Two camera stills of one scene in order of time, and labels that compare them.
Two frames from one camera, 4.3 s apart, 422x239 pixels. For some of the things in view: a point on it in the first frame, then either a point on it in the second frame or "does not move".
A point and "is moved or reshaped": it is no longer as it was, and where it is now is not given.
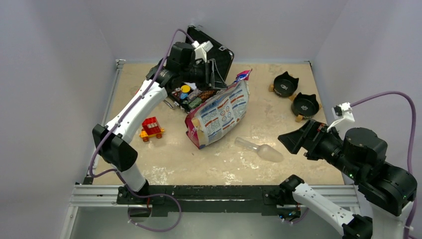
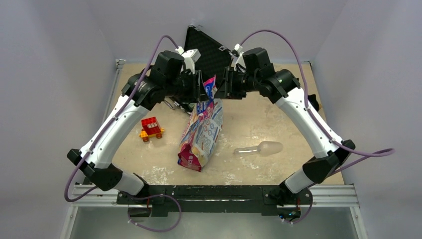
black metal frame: (206, 200) does not move
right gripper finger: (293, 141) → (222, 91)
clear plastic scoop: (264, 151) is moved or reshaped
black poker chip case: (220, 58) does not move
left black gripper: (216, 81) → (198, 92)
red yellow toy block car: (151, 128) does not move
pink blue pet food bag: (218, 115) is moved or reshaped
